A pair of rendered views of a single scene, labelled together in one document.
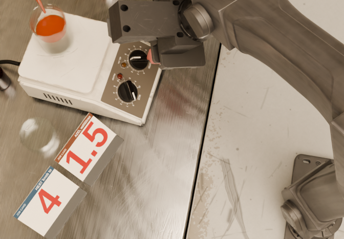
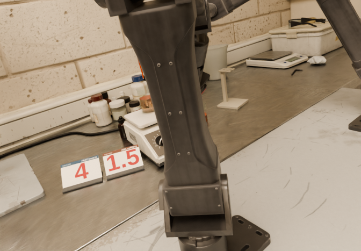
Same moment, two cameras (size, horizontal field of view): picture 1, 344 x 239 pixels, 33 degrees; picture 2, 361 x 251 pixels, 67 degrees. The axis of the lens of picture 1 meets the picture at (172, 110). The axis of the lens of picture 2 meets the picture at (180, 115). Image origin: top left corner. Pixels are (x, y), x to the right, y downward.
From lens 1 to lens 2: 0.67 m
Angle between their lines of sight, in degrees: 54
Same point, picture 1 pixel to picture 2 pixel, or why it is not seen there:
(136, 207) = (113, 198)
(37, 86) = (127, 125)
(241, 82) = (234, 169)
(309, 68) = not seen: outside the picture
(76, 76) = (142, 120)
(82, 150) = (119, 159)
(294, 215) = (161, 184)
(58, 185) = (93, 167)
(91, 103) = (139, 136)
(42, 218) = (71, 178)
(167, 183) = (141, 195)
